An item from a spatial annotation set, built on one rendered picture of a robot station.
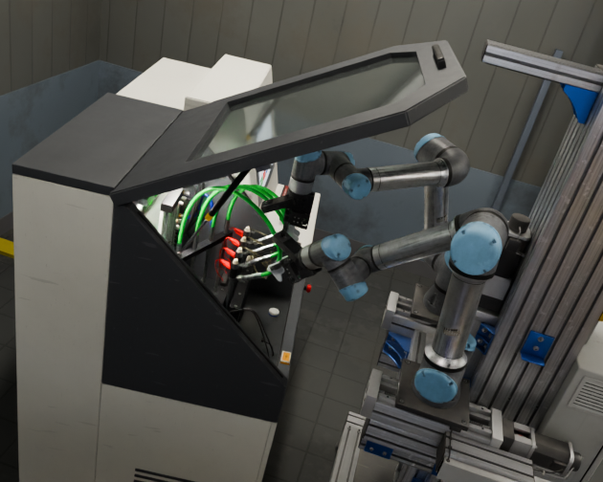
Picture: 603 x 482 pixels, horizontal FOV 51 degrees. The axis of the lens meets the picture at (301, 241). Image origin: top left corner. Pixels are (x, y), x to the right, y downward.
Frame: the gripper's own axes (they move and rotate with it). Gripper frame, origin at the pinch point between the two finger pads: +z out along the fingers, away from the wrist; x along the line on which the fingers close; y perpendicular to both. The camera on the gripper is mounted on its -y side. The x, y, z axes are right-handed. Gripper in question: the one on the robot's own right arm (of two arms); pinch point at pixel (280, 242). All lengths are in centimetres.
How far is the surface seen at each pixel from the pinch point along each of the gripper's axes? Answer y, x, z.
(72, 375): -55, -33, 46
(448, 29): 68, 225, -45
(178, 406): -20, -33, 50
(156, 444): -26, -33, 69
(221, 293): -16.9, 3.5, 28.1
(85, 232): -53, -33, -8
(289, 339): 10.2, -9.6, 31.1
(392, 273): 81, 213, 126
